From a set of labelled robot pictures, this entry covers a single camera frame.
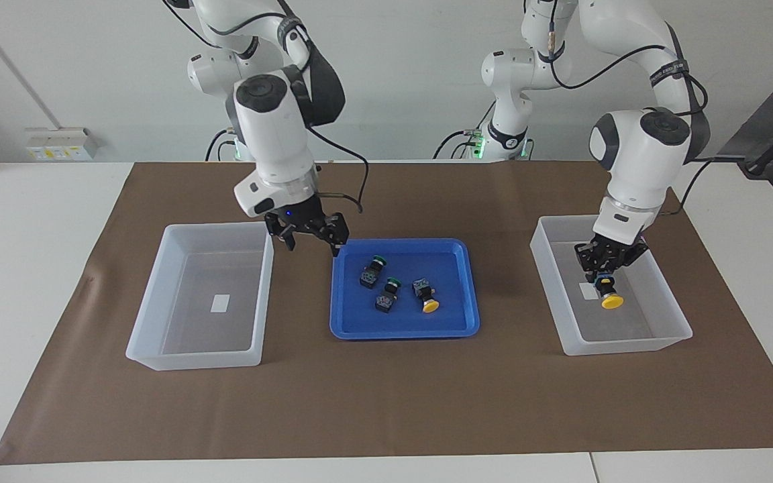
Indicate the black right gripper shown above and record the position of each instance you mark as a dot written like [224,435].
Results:
[306,220]

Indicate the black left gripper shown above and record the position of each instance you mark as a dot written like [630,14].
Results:
[611,253]

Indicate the yellow push button switch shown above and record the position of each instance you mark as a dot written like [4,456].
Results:
[425,293]
[612,301]

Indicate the green push button switch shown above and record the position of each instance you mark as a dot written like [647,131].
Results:
[386,300]
[370,274]

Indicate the white paper label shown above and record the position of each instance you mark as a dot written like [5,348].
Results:
[585,293]
[221,303]

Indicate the translucent white plastic box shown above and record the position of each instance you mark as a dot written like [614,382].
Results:
[192,335]
[628,329]

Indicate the blue plastic tray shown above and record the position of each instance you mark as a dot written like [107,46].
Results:
[353,315]

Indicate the brown paper table mat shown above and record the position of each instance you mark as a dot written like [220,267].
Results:
[386,402]

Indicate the white wall socket box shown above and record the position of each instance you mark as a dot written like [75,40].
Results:
[58,144]

